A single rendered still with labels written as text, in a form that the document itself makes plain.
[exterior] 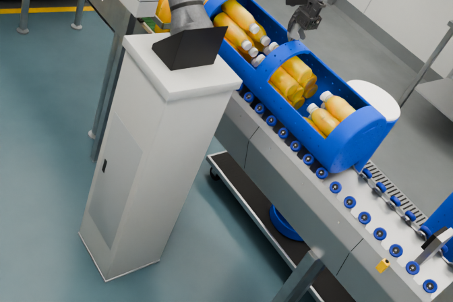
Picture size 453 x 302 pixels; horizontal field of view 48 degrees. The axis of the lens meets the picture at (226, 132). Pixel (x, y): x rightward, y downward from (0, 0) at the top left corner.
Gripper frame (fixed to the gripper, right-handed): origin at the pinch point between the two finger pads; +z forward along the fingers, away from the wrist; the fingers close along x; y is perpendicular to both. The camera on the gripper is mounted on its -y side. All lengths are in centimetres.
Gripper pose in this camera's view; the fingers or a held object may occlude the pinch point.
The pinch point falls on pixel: (289, 38)
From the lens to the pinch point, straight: 208.9
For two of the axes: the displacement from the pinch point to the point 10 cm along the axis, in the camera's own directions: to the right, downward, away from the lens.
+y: 5.8, 6.6, -4.7
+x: 7.4, -2.0, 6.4
